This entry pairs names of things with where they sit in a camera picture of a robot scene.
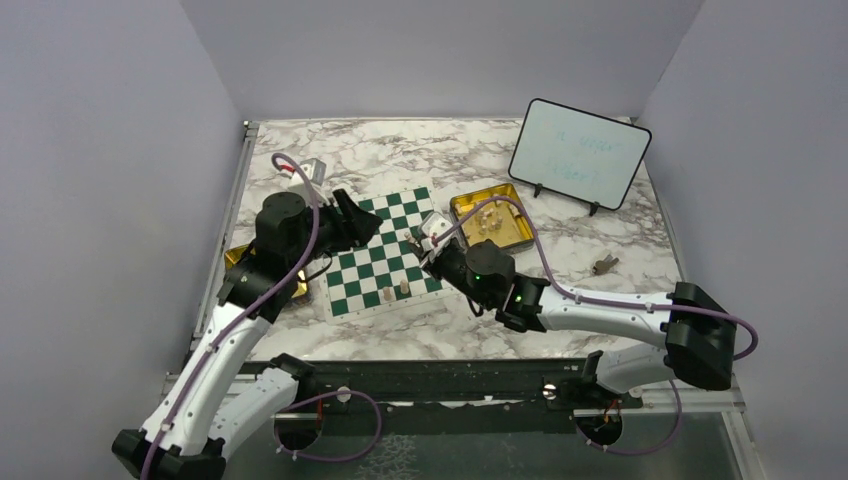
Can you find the gold tin with light pieces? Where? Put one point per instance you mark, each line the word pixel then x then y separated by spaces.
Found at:
pixel 499 221

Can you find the small grey key object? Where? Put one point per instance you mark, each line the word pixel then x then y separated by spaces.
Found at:
pixel 604 265

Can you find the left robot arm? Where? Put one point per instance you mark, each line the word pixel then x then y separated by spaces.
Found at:
pixel 194 431

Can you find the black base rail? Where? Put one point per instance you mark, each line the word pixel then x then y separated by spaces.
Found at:
pixel 454 397

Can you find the gold tin with dark pieces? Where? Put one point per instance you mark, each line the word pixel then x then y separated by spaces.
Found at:
pixel 301 296

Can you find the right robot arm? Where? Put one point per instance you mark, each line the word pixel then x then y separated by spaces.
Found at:
pixel 683 335

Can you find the green white chess board mat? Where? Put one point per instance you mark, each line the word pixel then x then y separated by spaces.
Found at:
pixel 351 289

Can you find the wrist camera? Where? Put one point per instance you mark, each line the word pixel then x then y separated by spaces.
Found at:
pixel 433 226
pixel 315 171

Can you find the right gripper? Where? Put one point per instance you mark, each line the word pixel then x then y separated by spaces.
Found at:
pixel 432 266

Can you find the small whiteboard on stand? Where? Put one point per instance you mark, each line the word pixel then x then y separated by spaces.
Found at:
pixel 578 154

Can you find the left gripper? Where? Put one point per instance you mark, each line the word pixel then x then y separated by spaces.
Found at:
pixel 362 225

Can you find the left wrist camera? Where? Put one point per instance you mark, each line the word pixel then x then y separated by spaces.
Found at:
pixel 315 171

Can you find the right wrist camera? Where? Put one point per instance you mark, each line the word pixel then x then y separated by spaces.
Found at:
pixel 433 226

